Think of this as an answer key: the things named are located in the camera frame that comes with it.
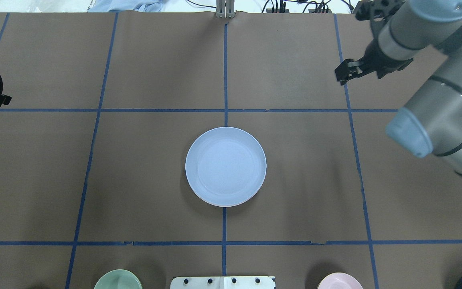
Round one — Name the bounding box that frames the light blue cloth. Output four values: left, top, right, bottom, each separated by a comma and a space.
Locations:
88, 0, 164, 12

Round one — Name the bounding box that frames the black power strip with cables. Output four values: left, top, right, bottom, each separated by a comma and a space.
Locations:
260, 0, 360, 14

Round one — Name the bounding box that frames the pink bowl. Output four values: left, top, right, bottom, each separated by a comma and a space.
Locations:
317, 273, 363, 289

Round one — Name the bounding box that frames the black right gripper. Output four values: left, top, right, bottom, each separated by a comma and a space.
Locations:
335, 39, 413, 86

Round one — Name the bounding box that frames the white mounting plate with bolts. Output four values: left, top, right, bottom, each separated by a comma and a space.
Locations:
170, 276, 276, 289

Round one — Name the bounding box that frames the grey metal post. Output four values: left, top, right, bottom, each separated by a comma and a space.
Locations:
216, 0, 236, 18

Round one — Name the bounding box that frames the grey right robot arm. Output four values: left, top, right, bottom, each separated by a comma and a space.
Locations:
335, 0, 462, 178

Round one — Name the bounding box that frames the green bowl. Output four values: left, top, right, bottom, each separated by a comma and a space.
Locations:
93, 269, 143, 289

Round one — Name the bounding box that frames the blue plate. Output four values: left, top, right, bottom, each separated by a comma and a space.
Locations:
184, 127, 267, 208

